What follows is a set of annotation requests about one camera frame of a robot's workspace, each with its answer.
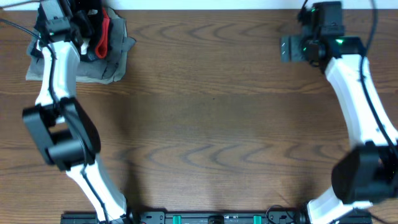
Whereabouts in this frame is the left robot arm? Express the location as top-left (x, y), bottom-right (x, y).
top-left (22, 2), bottom-right (134, 223)

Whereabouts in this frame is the black t-shirt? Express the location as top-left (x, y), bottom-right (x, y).
top-left (34, 0), bottom-right (110, 62)

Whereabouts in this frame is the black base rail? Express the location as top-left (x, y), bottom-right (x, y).
top-left (60, 208), bottom-right (373, 224)

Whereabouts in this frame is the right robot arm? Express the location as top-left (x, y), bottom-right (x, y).
top-left (280, 35), bottom-right (397, 223)

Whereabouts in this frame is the red and black folded garment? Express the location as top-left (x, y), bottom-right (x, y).
top-left (85, 7), bottom-right (111, 62)

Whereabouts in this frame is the grey folded garment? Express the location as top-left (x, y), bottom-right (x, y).
top-left (25, 7), bottom-right (136, 84)

